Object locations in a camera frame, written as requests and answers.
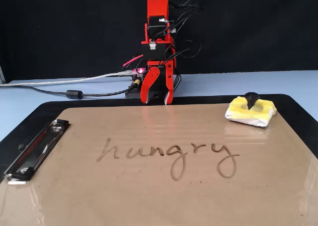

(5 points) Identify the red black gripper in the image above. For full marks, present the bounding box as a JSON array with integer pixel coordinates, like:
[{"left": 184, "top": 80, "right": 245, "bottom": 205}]
[{"left": 140, "top": 60, "right": 176, "bottom": 105}]

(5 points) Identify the yellow sponge with black knob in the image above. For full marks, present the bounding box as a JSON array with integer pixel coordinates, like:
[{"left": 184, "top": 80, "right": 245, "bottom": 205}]
[{"left": 225, "top": 91, "right": 278, "bottom": 129}]

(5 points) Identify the controller circuit board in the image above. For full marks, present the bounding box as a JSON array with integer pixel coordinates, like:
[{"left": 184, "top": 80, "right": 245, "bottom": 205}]
[{"left": 130, "top": 67, "right": 149, "bottom": 88}]

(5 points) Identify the brown clipboard board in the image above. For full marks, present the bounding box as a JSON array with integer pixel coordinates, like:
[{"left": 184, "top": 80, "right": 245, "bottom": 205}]
[{"left": 0, "top": 103, "right": 318, "bottom": 226}]

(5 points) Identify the black mat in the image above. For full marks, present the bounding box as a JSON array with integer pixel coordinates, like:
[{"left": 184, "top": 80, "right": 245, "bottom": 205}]
[{"left": 0, "top": 93, "right": 318, "bottom": 185}]

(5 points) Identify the black backdrop cloth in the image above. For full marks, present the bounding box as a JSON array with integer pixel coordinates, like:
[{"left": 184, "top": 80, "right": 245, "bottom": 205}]
[{"left": 0, "top": 0, "right": 318, "bottom": 84}]

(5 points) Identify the metal clipboard clip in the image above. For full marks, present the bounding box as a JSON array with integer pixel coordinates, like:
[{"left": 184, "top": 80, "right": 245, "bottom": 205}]
[{"left": 2, "top": 119, "right": 70, "bottom": 186}]

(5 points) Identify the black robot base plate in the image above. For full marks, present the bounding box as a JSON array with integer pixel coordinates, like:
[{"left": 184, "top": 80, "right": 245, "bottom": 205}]
[{"left": 125, "top": 73, "right": 182, "bottom": 99}]

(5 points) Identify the silver USB cable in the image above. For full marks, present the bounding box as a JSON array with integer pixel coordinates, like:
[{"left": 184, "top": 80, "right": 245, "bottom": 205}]
[{"left": 0, "top": 71, "right": 136, "bottom": 88}]

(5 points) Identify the black power cable with ferrite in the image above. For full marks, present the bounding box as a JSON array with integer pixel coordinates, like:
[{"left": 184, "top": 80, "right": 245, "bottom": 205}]
[{"left": 0, "top": 83, "right": 137, "bottom": 100}]

